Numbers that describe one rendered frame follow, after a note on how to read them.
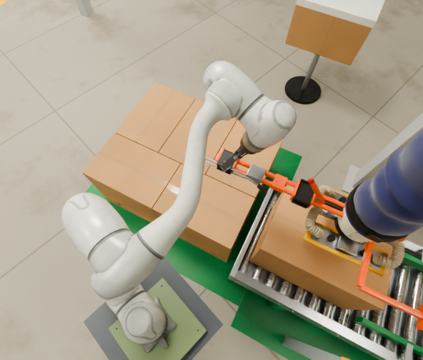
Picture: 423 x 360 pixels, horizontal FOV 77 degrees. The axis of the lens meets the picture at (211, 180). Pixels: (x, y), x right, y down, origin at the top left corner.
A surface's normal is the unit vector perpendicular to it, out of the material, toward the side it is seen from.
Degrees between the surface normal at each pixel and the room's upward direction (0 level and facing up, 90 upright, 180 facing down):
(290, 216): 0
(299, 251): 0
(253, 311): 0
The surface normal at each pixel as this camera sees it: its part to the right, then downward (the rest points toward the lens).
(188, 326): 0.00, -0.49
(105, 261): -0.17, -0.14
